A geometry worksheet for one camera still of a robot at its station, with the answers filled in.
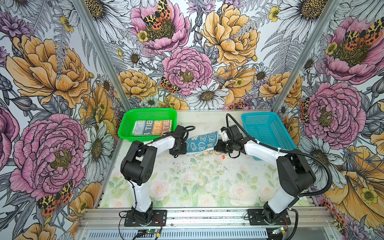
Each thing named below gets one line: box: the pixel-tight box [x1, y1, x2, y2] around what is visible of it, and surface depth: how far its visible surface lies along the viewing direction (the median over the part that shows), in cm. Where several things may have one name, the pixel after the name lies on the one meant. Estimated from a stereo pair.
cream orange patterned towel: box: [132, 119, 173, 136], surface depth 110 cm
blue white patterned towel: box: [184, 131, 219, 154], surface depth 102 cm
